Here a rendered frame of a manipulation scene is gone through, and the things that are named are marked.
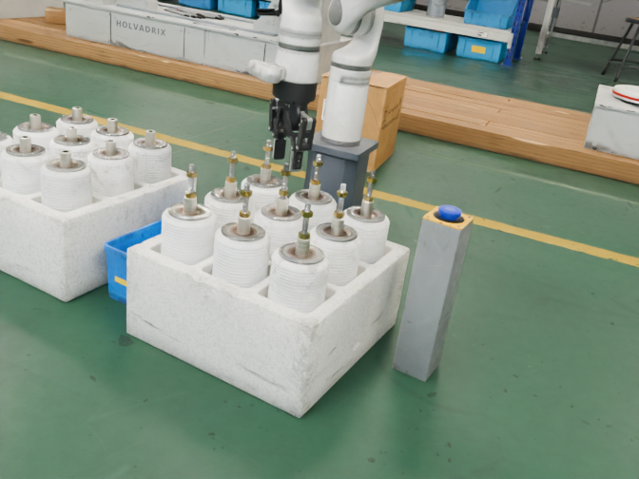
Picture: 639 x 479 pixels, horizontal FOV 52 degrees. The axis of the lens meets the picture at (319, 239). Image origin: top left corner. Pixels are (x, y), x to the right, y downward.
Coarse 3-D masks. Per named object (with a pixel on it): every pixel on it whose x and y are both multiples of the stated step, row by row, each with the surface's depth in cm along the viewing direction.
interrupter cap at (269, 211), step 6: (270, 204) 124; (264, 210) 122; (270, 210) 122; (288, 210) 123; (294, 210) 123; (264, 216) 120; (270, 216) 119; (276, 216) 120; (282, 216) 121; (288, 216) 121; (294, 216) 121; (300, 216) 121
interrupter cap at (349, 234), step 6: (330, 222) 120; (318, 228) 117; (324, 228) 118; (330, 228) 118; (348, 228) 119; (318, 234) 115; (324, 234) 115; (330, 234) 116; (342, 234) 117; (348, 234) 117; (354, 234) 117; (336, 240) 114; (342, 240) 114; (348, 240) 114
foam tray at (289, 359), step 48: (144, 288) 118; (192, 288) 112; (240, 288) 109; (336, 288) 113; (384, 288) 126; (144, 336) 122; (192, 336) 115; (240, 336) 109; (288, 336) 104; (336, 336) 111; (240, 384) 113; (288, 384) 107
